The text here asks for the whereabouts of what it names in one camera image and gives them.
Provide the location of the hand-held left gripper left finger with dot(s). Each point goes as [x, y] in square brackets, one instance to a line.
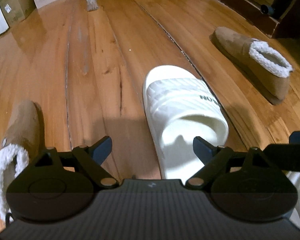
[103, 148]

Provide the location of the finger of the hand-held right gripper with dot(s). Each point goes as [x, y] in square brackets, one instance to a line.
[299, 136]
[289, 157]

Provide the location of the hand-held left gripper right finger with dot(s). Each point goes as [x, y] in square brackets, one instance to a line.
[202, 148]

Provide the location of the brown fleece-lined slipper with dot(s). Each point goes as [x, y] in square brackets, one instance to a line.
[22, 125]
[240, 47]

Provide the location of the dark blue tube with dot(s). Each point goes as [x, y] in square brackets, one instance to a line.
[267, 9]

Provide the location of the dark wooden cabinet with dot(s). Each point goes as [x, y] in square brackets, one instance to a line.
[284, 5]

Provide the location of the clear plastic wrap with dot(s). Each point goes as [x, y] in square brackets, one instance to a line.
[91, 1]

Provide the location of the closed cardboard box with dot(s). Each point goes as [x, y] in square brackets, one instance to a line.
[14, 2]

